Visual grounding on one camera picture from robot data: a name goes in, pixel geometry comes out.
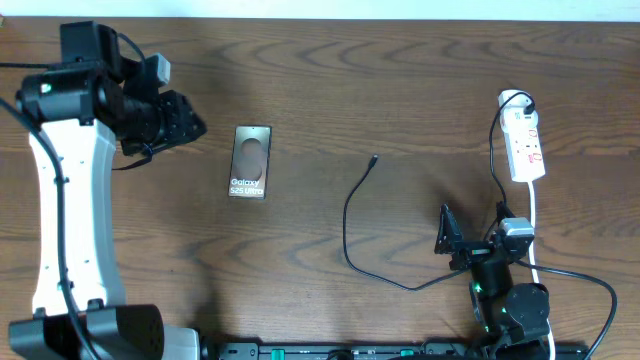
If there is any black USB charging cable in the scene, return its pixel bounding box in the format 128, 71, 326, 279
342, 91, 537, 292

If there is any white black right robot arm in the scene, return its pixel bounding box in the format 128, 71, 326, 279
434, 204, 550, 359

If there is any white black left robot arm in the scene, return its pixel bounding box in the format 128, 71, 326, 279
7, 21, 206, 359

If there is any white power strip socket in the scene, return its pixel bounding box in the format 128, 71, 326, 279
498, 89, 546, 183

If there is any white power strip cord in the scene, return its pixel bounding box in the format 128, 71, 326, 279
527, 181, 557, 360

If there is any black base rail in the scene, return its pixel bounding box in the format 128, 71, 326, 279
202, 341, 591, 360

